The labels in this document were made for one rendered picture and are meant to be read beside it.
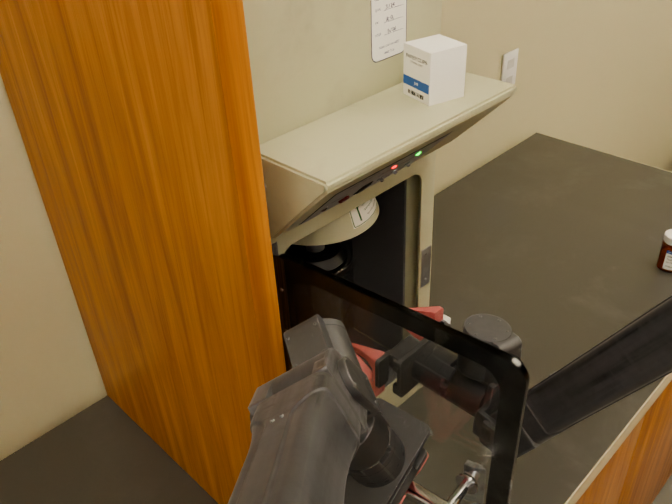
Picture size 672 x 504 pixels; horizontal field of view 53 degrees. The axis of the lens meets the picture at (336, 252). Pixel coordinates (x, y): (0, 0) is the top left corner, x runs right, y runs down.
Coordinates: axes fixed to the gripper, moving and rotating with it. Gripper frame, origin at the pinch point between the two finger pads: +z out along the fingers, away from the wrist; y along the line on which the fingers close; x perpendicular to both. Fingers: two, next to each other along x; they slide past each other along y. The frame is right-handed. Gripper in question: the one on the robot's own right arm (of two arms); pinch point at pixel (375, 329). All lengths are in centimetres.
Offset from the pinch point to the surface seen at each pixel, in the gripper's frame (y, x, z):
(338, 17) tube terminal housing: 3.2, -43.9, 1.9
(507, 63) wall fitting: -102, -2, 44
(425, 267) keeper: -13.2, -3.0, 1.7
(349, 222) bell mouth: 0.6, -16.6, 3.9
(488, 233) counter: -63, 23, 21
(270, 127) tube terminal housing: 13.7, -35.2, 1.8
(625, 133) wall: -196, 52, 45
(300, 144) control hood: 12.9, -34.0, -1.7
